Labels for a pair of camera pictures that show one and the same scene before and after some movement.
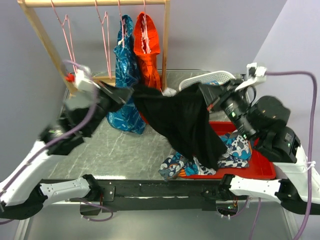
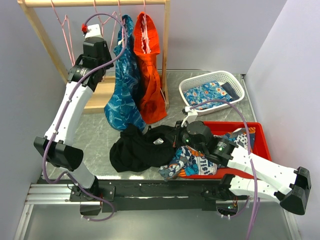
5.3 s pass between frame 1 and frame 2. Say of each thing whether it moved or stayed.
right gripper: moved
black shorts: moved
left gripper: moved
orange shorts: stayed
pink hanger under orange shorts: stayed
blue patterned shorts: stayed
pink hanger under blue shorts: stayed
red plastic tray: stayed
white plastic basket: stayed
